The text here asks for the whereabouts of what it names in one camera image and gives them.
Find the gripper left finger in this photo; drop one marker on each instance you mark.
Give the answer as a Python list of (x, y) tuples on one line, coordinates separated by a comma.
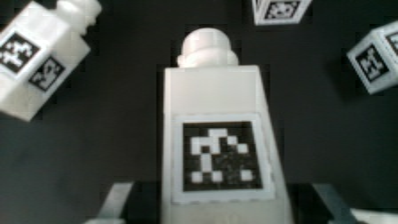
[(113, 207)]

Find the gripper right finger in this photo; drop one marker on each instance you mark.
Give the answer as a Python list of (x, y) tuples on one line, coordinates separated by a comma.
[(351, 215)]

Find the white chair leg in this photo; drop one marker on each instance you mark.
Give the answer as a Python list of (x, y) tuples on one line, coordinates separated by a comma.
[(44, 50), (223, 180)]

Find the white tagged cube far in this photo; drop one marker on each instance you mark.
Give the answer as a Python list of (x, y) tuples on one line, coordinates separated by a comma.
[(374, 58)]

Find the white tagged cube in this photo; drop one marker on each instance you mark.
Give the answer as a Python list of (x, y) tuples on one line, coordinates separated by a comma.
[(280, 12), (374, 58)]

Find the white tagged cube near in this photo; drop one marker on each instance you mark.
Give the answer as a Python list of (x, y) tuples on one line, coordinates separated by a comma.
[(280, 12)]

